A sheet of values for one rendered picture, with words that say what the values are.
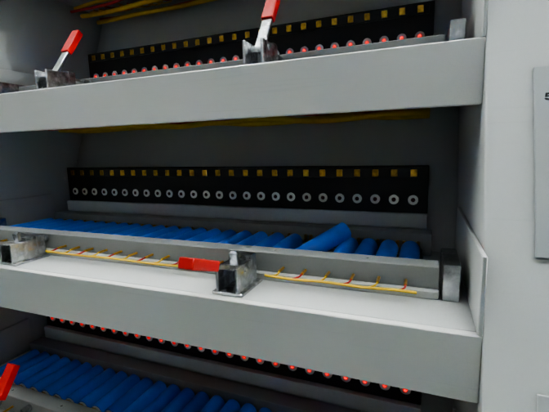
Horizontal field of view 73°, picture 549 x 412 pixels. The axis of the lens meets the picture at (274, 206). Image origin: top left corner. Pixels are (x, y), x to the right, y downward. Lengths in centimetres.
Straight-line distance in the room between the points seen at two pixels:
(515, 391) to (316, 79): 25
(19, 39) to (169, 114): 38
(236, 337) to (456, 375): 16
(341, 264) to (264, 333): 8
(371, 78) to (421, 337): 19
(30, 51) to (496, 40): 63
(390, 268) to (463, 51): 17
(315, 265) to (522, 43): 22
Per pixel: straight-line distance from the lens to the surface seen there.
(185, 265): 25
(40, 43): 74
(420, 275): 31
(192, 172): 53
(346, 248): 37
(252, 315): 30
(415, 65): 31
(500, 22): 32
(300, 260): 33
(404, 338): 27
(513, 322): 27
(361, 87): 31
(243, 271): 31
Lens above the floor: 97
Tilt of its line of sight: 9 degrees up
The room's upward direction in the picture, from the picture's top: 6 degrees clockwise
